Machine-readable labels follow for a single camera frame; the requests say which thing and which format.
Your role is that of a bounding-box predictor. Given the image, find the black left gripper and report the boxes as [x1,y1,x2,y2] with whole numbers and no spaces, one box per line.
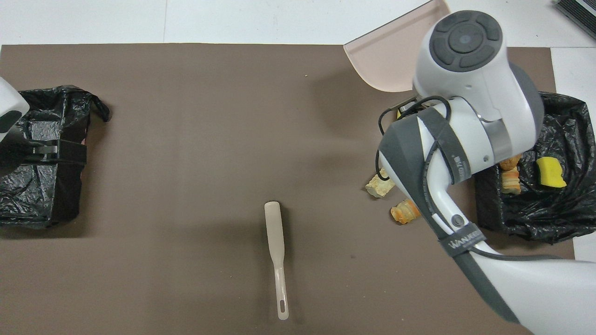
[0,126,88,176]

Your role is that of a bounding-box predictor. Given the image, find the beige plastic dustpan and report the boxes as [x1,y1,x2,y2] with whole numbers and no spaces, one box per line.
[343,0,452,92]

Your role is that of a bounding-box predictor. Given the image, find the pale bread piece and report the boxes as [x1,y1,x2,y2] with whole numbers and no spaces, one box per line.
[365,168,395,198]

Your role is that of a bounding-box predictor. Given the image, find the striped croissant piece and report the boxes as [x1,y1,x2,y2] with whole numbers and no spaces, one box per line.
[390,199,421,225]

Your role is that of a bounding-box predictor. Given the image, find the pale croissant chunk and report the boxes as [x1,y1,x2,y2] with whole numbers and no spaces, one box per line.
[501,168,521,194]

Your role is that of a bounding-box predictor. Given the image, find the yellow sponge green backing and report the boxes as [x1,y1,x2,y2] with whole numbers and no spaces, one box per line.
[535,157,567,188]

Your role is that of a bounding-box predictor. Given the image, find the beige hand brush black bristles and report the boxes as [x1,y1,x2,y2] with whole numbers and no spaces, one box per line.
[264,201,290,321]

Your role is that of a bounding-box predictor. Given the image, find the black bag lined bin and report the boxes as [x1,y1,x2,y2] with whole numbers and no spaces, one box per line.
[0,85,111,228]
[474,91,596,245]

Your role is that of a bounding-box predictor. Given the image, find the brown table mat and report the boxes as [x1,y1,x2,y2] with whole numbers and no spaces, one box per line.
[0,43,576,335]

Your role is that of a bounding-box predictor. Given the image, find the dark ribbed panel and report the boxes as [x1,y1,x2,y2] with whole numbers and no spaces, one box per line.
[554,0,596,40]

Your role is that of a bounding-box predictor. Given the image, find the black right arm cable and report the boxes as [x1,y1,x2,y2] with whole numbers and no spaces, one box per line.
[376,95,559,261]

